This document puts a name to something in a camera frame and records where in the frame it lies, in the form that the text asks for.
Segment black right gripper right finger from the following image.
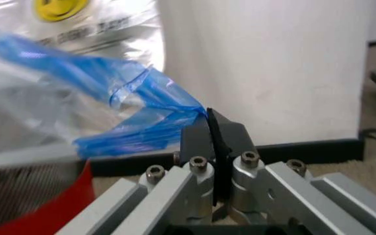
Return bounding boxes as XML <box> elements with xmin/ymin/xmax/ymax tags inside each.
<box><xmin>207</xmin><ymin>107</ymin><xmax>376</xmax><ymax>235</ymax></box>

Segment black baseboard strip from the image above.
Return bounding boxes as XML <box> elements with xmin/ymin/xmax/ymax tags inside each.
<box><xmin>89</xmin><ymin>138</ymin><xmax>366</xmax><ymax>177</ymax></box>

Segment black cable loop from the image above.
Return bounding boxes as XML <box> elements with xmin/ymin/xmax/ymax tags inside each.
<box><xmin>361</xmin><ymin>127</ymin><xmax>376</xmax><ymax>141</ymax></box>

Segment blue plastic garbage bag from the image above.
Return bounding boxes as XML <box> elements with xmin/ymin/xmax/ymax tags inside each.
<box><xmin>0</xmin><ymin>26</ymin><xmax>207</xmax><ymax>159</ymax></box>

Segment clear bag with yellow logo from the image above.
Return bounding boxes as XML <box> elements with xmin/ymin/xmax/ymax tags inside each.
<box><xmin>0</xmin><ymin>0</ymin><xmax>168</xmax><ymax>172</ymax></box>

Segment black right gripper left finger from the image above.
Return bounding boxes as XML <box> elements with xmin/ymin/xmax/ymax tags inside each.
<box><xmin>56</xmin><ymin>120</ymin><xmax>222</xmax><ymax>235</ymax></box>

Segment red trash bin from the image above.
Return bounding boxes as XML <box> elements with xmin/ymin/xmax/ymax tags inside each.
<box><xmin>0</xmin><ymin>156</ymin><xmax>97</xmax><ymax>235</ymax></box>

